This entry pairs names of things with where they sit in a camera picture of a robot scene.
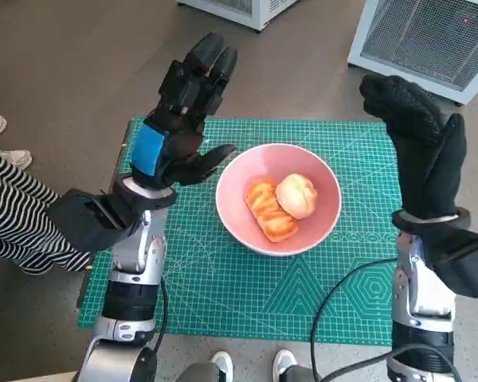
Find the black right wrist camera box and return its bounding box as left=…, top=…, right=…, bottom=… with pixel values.
left=424, top=228, right=478, bottom=299

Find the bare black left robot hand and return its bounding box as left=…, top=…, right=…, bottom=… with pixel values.
left=129, top=31, right=239, bottom=188

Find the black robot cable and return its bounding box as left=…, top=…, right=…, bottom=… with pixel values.
left=153, top=278, right=169, bottom=359
left=309, top=257, right=463, bottom=382

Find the green cutting mat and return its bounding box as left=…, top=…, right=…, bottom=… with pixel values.
left=77, top=116, right=402, bottom=345

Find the round toy bread bun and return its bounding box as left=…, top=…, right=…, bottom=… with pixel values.
left=275, top=173, right=319, bottom=220

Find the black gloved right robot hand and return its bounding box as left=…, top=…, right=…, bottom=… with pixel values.
left=359, top=74, right=467, bottom=220

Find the large white mesh cabinet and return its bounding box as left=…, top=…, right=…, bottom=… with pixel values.
left=347, top=0, right=478, bottom=107

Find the long twisted toy bread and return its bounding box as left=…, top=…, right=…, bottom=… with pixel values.
left=245, top=181, right=300, bottom=244

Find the white shoe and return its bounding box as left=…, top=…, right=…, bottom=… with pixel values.
left=272, top=349, right=299, bottom=382
left=210, top=350, right=235, bottom=382

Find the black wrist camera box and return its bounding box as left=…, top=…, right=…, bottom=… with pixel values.
left=47, top=189, right=144, bottom=252
left=424, top=228, right=478, bottom=299

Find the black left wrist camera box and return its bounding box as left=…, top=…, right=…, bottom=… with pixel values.
left=47, top=189, right=144, bottom=252

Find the person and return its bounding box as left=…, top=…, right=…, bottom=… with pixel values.
left=0, top=115, right=92, bottom=276

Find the pink bowl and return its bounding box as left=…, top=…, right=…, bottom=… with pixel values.
left=215, top=143, right=342, bottom=257

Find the grey leg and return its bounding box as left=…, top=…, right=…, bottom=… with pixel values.
left=280, top=365, right=323, bottom=382
left=174, top=361, right=224, bottom=382

